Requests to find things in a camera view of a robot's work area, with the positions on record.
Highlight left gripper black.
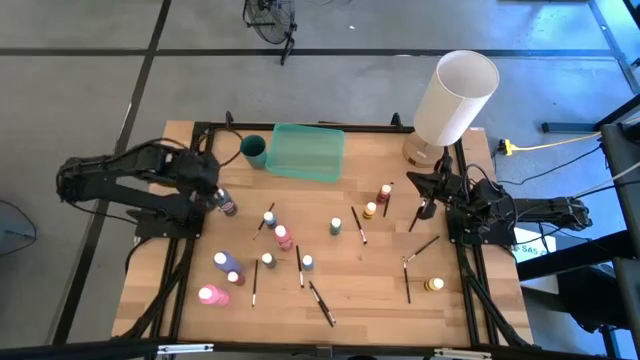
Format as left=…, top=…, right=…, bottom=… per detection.
left=182, top=148, right=226, bottom=214

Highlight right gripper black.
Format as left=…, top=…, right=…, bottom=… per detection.
left=405, top=171, right=476, bottom=221

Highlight large dark paint bottle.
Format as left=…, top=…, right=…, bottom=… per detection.
left=215, top=187, right=239, bottom=218

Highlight large purple paint bottle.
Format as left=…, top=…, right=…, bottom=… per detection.
left=213, top=250, right=243, bottom=274

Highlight large bright red paint bottle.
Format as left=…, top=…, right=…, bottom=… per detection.
left=273, top=224, right=295, bottom=253

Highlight large pink paint bottle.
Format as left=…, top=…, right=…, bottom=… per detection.
left=197, top=284, right=231, bottom=307

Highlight teal plastic cup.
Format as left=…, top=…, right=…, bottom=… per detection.
left=239, top=133, right=269, bottom=170

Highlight white shade table lamp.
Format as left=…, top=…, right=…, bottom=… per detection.
left=402, top=49, right=501, bottom=169

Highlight teal translucent plastic bin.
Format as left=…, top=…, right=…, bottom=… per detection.
left=264, top=122, right=347, bottom=183

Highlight white printed sign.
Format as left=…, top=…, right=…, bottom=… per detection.
left=510, top=227, right=557, bottom=265

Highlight black floor fan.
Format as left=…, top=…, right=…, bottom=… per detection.
left=242, top=0, right=299, bottom=67

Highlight black bar with silver brackets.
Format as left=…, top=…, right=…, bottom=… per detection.
left=0, top=337, right=640, bottom=360

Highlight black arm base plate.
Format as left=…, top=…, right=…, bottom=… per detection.
left=133, top=199, right=206, bottom=240
left=445, top=204, right=519, bottom=247

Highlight black aluminium table frame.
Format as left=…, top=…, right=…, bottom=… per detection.
left=112, top=110, right=536, bottom=351

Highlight black floor cable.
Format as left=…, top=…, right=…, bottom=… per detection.
left=492, top=144, right=604, bottom=187
left=0, top=199, right=39, bottom=257

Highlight yellow power cable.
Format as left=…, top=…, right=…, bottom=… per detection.
left=513, top=130, right=606, bottom=152

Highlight black desk frame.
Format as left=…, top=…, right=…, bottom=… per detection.
left=514, top=94, right=640, bottom=360

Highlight white cable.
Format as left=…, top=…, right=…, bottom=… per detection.
left=572, top=162, right=640, bottom=199

